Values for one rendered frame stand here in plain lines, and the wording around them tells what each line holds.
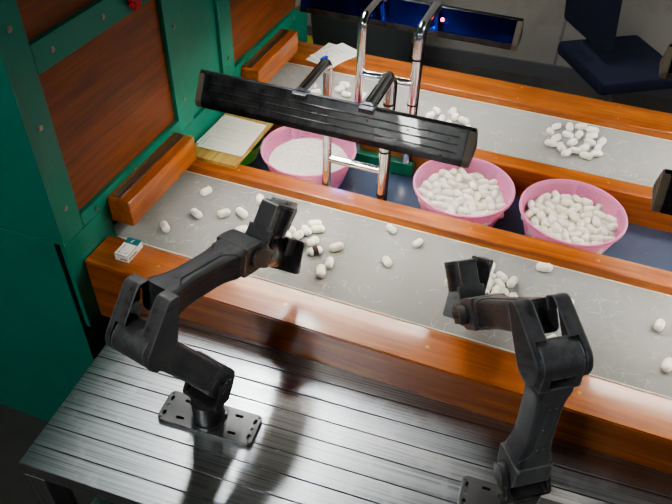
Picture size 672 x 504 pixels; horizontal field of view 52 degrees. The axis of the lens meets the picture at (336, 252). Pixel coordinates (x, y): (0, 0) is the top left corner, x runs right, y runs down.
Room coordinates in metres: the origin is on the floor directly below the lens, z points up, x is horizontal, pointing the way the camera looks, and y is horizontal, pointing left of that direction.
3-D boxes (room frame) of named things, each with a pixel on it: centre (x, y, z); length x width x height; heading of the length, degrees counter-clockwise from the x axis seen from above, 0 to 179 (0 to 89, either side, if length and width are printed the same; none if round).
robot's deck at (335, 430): (0.92, -0.12, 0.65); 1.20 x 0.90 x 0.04; 74
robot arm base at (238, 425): (0.77, 0.24, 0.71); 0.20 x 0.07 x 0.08; 74
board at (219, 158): (1.66, 0.29, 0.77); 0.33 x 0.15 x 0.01; 160
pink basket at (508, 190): (1.44, -0.33, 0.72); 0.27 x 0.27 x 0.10
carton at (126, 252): (1.14, 0.47, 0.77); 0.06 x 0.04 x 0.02; 160
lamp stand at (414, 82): (1.72, -0.15, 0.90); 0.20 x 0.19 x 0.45; 70
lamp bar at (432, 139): (1.27, 0.02, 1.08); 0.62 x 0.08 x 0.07; 70
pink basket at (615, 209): (1.35, -0.59, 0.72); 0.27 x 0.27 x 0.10
